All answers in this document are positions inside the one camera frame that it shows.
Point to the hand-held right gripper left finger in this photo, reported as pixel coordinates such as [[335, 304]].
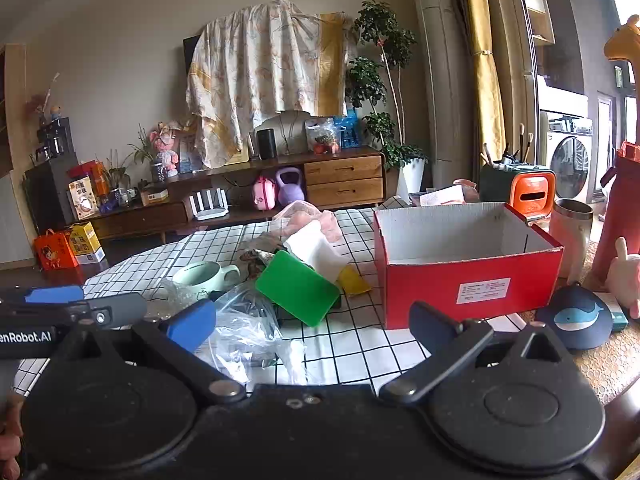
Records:
[[192, 327]]

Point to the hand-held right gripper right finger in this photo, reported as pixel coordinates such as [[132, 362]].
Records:
[[430, 322]]

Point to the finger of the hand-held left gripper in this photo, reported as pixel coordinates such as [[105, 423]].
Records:
[[122, 305], [52, 294]]

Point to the red cardboard box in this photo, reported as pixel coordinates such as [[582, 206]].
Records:
[[425, 290]]

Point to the clear plastic bag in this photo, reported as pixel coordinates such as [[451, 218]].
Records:
[[245, 330]]

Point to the yellow cloth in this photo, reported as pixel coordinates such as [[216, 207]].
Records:
[[354, 281]]

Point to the pink mesh bath pouf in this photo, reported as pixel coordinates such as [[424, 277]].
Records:
[[327, 225]]

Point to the person's left hand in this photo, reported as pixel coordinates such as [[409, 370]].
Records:
[[7, 440]]

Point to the orange gift box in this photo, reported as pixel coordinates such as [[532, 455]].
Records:
[[55, 251]]

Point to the mint green mug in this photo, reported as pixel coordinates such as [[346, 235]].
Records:
[[215, 280]]

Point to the yellow gift box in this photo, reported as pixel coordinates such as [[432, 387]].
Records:
[[85, 242]]

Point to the checkered tablecloth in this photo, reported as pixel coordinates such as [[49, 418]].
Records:
[[350, 340]]

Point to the white low cabinets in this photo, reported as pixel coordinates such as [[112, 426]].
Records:
[[12, 220]]

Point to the black cabinet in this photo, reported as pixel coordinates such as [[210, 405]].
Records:
[[47, 200]]

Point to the beige printed box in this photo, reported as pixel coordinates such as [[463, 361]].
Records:
[[82, 200]]

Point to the small cardboard box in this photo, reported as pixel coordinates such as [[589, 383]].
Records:
[[154, 196]]

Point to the white router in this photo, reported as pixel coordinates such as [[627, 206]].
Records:
[[209, 210]]

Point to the red orange box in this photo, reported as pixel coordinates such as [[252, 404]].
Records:
[[92, 175]]

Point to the pink white packet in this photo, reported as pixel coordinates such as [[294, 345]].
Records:
[[442, 196]]

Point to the small potted plant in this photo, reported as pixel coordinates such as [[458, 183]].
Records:
[[145, 152], [117, 177]]

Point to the pink bowl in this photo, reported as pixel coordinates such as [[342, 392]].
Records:
[[467, 189]]

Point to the pink toy case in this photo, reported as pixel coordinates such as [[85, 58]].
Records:
[[265, 194]]

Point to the black coffee machine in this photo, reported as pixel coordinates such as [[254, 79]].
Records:
[[55, 140]]

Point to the steel tumbler cup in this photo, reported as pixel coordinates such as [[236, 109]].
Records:
[[570, 240]]

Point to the pink plush doll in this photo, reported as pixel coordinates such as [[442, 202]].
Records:
[[166, 147]]

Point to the framed photo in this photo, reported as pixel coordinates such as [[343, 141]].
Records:
[[187, 152]]

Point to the wooden tv stand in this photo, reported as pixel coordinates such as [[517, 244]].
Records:
[[340, 180]]

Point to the purple kettlebell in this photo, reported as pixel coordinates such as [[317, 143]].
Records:
[[290, 190]]

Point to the bunch of brushes and pens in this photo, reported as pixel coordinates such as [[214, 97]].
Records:
[[502, 162]]

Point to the brown lace table mat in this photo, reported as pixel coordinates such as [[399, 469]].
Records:
[[600, 370]]

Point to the small white teal box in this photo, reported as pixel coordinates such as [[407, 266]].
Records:
[[617, 317]]

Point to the dried flower arrangement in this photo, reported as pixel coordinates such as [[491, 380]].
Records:
[[47, 102]]

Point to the black speaker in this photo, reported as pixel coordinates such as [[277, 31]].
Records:
[[266, 144]]

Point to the white pink bunny plush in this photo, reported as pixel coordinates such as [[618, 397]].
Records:
[[625, 275]]

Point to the white washing machine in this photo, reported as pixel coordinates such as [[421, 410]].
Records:
[[570, 165]]

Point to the plastic bag of fruit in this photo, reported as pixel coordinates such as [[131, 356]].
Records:
[[322, 137]]

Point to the red water bottle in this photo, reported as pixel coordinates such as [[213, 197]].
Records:
[[622, 210]]

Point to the beige standing air conditioner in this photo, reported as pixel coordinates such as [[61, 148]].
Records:
[[442, 85]]

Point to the yellow curtain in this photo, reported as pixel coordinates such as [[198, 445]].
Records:
[[482, 85]]

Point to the black television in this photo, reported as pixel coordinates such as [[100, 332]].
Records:
[[190, 52]]

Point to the floral draped sheet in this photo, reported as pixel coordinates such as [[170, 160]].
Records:
[[260, 60]]

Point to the potted tree in white planter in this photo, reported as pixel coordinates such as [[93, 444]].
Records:
[[380, 35]]

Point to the yellow giraffe plush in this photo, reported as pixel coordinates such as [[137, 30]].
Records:
[[625, 45]]

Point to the white wall cabinet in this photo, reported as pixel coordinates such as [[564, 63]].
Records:
[[535, 0]]

